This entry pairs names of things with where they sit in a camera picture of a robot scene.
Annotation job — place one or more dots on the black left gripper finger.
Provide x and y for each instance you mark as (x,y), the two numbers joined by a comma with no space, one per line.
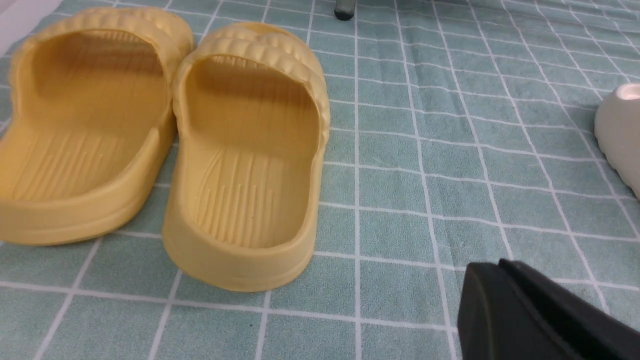
(511,311)

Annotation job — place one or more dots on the metal shoe rack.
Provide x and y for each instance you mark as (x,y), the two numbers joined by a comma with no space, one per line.
(344,10)

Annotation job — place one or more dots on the green checked floor cloth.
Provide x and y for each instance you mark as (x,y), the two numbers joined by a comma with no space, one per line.
(462,131)

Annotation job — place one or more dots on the left cream foam slipper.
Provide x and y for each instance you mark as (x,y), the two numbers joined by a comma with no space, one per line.
(617,130)

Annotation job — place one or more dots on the right yellow foam slipper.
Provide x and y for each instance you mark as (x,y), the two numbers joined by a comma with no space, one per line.
(253,117)

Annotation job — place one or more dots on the yellow foam slipper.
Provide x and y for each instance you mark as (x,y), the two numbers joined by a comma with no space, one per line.
(92,122)
(253,117)

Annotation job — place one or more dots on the left yellow foam slipper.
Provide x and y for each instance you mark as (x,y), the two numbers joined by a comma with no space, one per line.
(92,122)

